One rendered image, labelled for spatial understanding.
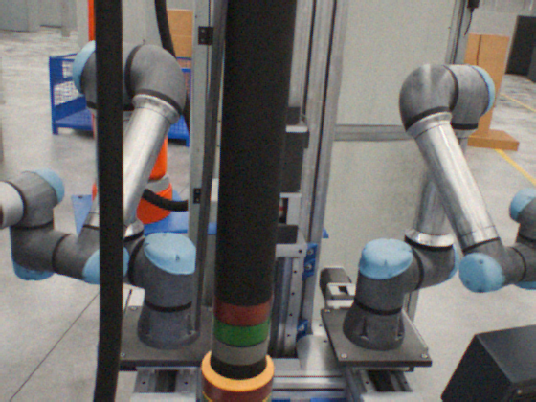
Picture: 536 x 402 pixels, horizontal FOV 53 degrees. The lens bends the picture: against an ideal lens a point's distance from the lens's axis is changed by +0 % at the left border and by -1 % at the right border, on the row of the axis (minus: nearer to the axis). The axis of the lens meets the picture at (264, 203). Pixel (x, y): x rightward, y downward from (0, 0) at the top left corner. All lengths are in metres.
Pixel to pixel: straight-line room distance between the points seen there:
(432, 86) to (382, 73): 1.25
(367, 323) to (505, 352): 0.37
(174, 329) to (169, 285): 0.11
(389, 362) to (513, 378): 0.37
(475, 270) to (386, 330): 0.33
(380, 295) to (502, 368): 0.36
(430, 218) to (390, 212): 1.31
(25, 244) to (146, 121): 0.31
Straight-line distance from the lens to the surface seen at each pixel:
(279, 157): 0.27
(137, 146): 1.02
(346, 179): 2.45
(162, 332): 1.26
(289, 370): 1.38
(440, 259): 1.36
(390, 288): 1.27
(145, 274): 1.22
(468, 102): 1.24
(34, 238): 1.03
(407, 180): 2.61
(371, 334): 1.32
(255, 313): 0.30
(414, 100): 1.15
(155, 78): 1.07
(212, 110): 0.26
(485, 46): 8.57
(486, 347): 1.05
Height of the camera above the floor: 1.78
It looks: 20 degrees down
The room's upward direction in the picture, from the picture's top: 4 degrees clockwise
